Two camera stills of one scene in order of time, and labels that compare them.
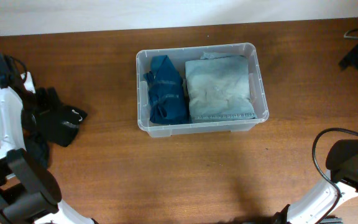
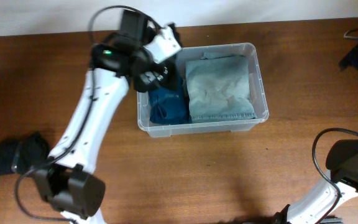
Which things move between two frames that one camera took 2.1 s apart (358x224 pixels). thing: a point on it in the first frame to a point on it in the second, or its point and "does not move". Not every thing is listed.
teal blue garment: x=167 y=95 does not move
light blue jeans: x=219 y=88 does not move
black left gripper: x=46 y=104 to x=150 y=74
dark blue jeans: x=204 y=114 does not move
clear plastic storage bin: x=179 y=55 does not move
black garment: x=59 y=121 to x=171 y=55
